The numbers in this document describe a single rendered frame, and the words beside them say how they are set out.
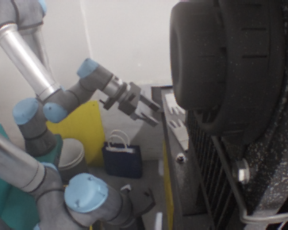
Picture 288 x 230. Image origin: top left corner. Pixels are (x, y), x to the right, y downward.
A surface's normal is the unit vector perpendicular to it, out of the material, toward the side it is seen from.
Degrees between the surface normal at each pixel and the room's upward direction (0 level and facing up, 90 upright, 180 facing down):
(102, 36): 90
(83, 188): 24
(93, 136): 87
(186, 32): 58
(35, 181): 82
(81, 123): 87
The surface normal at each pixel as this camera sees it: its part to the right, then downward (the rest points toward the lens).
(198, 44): -0.02, 0.08
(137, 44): 0.02, 0.58
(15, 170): 0.76, 0.22
